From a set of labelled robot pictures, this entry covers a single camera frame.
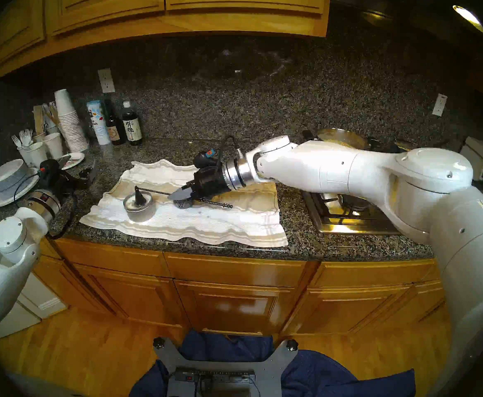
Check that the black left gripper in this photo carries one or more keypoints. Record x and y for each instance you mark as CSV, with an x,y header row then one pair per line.
x,y
68,182

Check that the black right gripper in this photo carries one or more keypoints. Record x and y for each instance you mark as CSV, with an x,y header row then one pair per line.
x,y
210,181

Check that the black metal candle snuffer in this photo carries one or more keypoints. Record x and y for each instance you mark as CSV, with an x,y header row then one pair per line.
x,y
140,198

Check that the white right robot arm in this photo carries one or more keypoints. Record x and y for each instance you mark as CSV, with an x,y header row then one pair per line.
x,y
390,177

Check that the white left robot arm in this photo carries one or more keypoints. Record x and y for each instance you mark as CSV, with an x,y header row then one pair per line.
x,y
2,272

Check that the small patterned tin candle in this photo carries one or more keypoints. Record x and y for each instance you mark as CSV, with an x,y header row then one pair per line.
x,y
183,204

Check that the silver tin candle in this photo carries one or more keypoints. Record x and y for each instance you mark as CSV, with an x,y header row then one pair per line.
x,y
140,214

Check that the small plate with wrappers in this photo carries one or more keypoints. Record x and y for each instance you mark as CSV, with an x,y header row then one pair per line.
x,y
75,160

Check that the white paper cup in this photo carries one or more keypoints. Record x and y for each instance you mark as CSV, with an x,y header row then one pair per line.
x,y
53,144
38,154
24,156

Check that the white beige striped towel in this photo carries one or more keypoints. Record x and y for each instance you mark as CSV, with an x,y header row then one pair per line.
x,y
208,222

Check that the stack of white paper cups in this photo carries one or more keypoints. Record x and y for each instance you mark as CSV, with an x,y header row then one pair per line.
x,y
70,123

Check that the small paper cup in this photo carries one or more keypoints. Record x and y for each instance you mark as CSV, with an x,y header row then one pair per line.
x,y
52,130
39,137

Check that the white salt canister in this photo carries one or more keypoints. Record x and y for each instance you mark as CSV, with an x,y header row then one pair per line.
x,y
99,125

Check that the dark olive oil bottle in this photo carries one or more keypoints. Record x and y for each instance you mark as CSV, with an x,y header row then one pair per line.
x,y
115,131

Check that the white plastic fork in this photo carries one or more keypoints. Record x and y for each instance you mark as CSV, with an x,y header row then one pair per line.
x,y
29,135
16,140
22,137

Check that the bundle of wooden stirrers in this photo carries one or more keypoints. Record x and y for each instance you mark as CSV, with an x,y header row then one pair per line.
x,y
52,113

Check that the brown paper chopstick sleeve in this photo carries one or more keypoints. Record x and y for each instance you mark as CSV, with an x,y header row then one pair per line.
x,y
38,119

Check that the soy sauce bottle white cap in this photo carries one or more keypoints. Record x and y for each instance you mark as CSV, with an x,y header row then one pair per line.
x,y
132,129

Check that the stack of paper bowls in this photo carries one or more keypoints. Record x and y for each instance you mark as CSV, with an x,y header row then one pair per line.
x,y
9,177

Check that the stack of paper plates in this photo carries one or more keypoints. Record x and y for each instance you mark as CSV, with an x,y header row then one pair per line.
x,y
6,199

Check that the wooden base cabinet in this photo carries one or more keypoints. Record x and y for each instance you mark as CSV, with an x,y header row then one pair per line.
x,y
233,305

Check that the stainless steel cooking pot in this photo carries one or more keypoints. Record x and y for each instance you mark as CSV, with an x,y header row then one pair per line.
x,y
340,136

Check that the stainless gas stove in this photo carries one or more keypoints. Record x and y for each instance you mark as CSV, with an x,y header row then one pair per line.
x,y
349,218

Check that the dark blue cloth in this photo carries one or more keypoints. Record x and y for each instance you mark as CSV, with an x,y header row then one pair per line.
x,y
316,375

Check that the dim hood lamp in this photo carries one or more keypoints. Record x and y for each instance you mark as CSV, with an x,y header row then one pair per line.
x,y
374,15

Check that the lit hood lamp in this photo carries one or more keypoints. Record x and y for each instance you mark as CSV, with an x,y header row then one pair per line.
x,y
468,19

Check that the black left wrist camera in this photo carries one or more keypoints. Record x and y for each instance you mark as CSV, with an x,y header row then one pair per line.
x,y
49,168

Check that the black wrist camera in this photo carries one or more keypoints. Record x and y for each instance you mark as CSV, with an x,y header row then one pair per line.
x,y
206,158
49,168

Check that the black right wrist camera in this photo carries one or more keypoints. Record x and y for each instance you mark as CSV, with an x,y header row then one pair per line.
x,y
206,158

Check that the white wall outlet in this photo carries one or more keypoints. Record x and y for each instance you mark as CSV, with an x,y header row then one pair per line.
x,y
440,104
106,80

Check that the wooden wall cabinet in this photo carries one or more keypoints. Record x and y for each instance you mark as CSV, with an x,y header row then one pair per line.
x,y
163,11

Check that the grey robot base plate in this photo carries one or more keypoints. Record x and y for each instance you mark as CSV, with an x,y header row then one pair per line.
x,y
270,375

